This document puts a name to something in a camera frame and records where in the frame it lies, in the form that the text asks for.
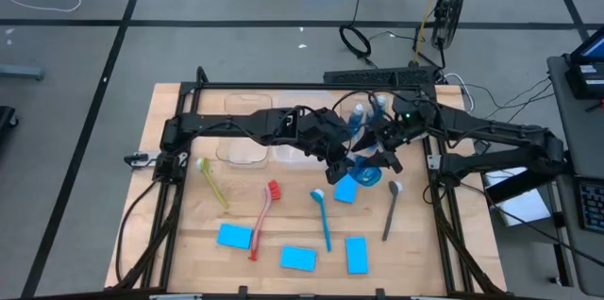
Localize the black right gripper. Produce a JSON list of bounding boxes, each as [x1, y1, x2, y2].
[[352, 95, 438, 175]]

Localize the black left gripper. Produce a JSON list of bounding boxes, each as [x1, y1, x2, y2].
[[296, 107, 355, 162]]

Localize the blue dish soap bottle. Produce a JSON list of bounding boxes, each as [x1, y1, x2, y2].
[[370, 94, 389, 125], [348, 103, 367, 139], [350, 155, 384, 189]]

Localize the grey dish brush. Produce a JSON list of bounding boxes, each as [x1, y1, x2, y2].
[[381, 179, 405, 242]]

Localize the red and pink dish brush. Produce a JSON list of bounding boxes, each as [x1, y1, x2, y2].
[[248, 179, 281, 262]]

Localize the blue dish brush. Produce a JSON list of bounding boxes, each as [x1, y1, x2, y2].
[[310, 189, 333, 253]]

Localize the blue sponge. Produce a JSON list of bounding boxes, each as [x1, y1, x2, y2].
[[345, 236, 370, 275], [278, 244, 318, 273], [334, 175, 360, 205], [216, 223, 255, 250]]

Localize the yellow-green dish brush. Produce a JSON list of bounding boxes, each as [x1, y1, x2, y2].
[[196, 158, 231, 210]]

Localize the tall clear plastic bin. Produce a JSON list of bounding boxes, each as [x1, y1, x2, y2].
[[276, 91, 331, 169]]

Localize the black perforated rack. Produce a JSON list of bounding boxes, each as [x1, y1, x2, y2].
[[323, 66, 443, 88]]

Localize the white paper sheet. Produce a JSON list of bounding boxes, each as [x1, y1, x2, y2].
[[485, 167, 552, 228]]

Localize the grey desk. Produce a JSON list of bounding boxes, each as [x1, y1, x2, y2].
[[546, 54, 604, 297]]

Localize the black laptop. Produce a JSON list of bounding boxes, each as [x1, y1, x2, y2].
[[564, 25, 604, 102]]

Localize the black keyboard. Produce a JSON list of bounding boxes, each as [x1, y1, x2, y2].
[[578, 177, 604, 235]]

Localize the grey furniture foot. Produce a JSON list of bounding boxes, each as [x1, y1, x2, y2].
[[0, 64, 46, 82]]

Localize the black metal table frame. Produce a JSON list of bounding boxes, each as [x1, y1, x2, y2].
[[104, 66, 509, 300]]

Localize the black hanging cord with coil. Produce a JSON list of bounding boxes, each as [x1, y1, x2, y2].
[[338, 0, 378, 68]]

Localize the white power cable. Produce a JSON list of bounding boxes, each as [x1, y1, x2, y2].
[[443, 72, 476, 117]]

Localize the yellow hanging cord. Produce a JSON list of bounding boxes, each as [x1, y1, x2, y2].
[[413, 0, 450, 64]]

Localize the white mounting bracket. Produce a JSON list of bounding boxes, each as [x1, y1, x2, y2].
[[124, 151, 161, 170]]

